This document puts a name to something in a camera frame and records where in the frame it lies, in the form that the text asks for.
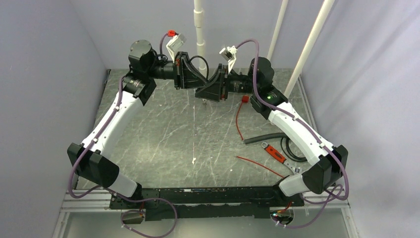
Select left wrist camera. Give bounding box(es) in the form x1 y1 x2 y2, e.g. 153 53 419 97
166 34 186 61

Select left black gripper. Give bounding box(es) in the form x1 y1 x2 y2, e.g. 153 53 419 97
147 52 210 91

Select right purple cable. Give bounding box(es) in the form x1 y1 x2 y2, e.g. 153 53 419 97
236 39 350 230

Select black corrugated hose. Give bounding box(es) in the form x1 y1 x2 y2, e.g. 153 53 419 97
244 132 284 145

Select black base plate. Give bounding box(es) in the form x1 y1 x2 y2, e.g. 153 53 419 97
109 185 305 221

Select white PVC pipe frame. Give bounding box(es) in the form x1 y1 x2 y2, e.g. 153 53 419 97
193 0 336 99

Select black coiled cable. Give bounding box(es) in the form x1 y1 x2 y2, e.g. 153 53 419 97
280 137 308 163

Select red handled tool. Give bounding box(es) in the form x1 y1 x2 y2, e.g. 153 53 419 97
261 142 302 174

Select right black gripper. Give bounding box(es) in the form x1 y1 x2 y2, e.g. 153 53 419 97
196 63 259 102

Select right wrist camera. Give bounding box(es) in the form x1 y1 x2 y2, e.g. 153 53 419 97
219 46 238 73

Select red cable lock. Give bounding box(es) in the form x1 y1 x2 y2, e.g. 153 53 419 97
235 95 283 178

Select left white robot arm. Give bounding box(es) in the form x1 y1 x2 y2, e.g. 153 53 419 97
67 36 209 208

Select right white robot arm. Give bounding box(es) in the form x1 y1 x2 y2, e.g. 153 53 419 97
196 57 349 206

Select black cable lock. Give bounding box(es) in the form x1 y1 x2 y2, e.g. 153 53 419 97
188 55 210 99

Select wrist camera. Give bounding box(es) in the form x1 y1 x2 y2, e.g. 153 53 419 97
166 34 186 61
219 46 238 73

